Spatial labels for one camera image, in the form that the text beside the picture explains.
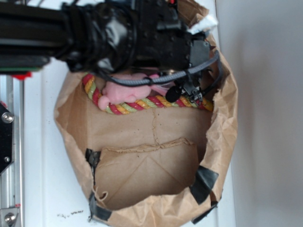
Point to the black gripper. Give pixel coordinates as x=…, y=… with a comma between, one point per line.
x=189, y=85

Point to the black metal bracket plate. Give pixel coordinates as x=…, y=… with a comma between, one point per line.
x=6, y=137

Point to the pink plush bunny toy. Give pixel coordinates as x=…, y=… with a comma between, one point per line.
x=116, y=94

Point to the multicolour twisted rope toy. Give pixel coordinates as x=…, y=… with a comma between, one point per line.
x=157, y=101

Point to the brown paper bag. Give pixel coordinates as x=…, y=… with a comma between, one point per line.
x=158, y=167

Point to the aluminium frame rail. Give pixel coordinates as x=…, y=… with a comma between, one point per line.
x=11, y=181

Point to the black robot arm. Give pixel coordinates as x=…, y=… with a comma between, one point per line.
x=131, y=43

